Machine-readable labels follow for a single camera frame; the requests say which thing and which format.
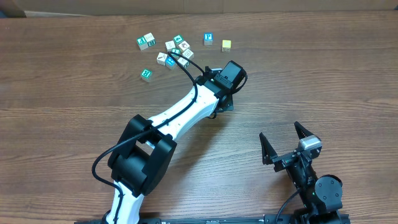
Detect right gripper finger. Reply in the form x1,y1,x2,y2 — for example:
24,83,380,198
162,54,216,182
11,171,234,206
259,133,278,165
294,121,313,139

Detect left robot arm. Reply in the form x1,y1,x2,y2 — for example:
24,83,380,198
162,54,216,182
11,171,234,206
102,61,248,223

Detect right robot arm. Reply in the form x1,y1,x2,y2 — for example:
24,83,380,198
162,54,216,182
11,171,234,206
259,121,343,223

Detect white block dark side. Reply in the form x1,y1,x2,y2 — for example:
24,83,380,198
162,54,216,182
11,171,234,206
177,57,190,68

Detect yellow block far right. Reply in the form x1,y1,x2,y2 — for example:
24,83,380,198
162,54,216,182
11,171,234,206
221,40,231,52

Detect white grid picture block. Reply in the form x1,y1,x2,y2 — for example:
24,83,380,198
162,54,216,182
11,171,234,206
183,49,194,60

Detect blue top block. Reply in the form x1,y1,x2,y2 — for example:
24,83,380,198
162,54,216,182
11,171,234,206
165,56,177,70

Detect blue P letter block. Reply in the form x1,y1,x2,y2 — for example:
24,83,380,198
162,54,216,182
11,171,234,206
203,32,213,45

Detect white red picture block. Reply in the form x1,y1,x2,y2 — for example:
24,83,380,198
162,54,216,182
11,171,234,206
178,40,190,52

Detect green J letter block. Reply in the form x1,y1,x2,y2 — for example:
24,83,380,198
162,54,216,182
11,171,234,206
171,48,181,54

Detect white tool picture block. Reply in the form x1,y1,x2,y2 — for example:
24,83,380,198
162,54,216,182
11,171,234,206
156,52,168,66

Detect green top picture block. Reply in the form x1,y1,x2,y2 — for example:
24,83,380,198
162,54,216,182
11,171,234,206
173,34,184,45

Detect white plain picture block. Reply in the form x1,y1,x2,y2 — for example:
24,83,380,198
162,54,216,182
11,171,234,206
165,40,176,52

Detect green R letter block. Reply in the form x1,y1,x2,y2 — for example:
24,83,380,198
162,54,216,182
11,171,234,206
141,68,153,82

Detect white block green side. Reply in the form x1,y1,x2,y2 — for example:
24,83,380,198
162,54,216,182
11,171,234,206
144,32,156,47

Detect green F letter block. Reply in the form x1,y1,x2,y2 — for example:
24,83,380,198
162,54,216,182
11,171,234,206
136,36,149,50

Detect cardboard back panel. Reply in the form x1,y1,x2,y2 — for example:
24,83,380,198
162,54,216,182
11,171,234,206
0,0,398,18

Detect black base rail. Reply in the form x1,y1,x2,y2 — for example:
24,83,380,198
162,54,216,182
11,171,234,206
74,214,351,224

